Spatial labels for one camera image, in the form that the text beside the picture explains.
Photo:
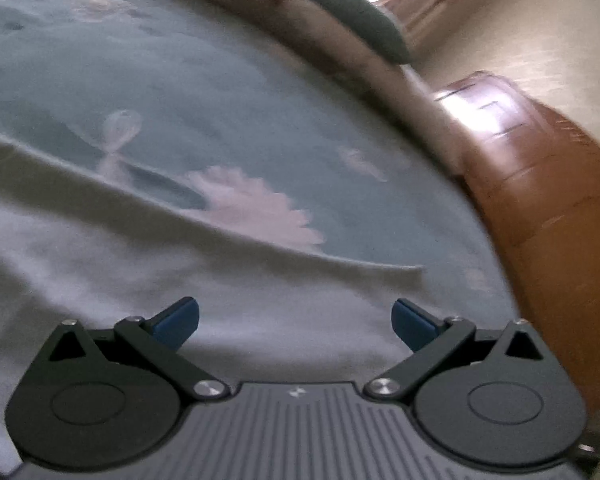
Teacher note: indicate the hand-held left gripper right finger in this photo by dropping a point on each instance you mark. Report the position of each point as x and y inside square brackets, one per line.
[415, 326]

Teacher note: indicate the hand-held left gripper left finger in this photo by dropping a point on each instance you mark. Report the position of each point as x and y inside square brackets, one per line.
[177, 319]

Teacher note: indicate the grey sweatpants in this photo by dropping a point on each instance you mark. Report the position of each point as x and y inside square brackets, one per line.
[130, 270]

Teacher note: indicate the wooden bed headboard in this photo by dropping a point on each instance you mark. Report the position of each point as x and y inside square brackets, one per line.
[540, 210]

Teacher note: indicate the teal floral bed sheet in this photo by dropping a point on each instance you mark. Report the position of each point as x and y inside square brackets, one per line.
[230, 110]

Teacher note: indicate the folded beige floral quilt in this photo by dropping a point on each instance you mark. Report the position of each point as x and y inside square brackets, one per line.
[330, 45]

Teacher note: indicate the green pillow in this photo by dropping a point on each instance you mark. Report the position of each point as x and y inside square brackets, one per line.
[360, 15]

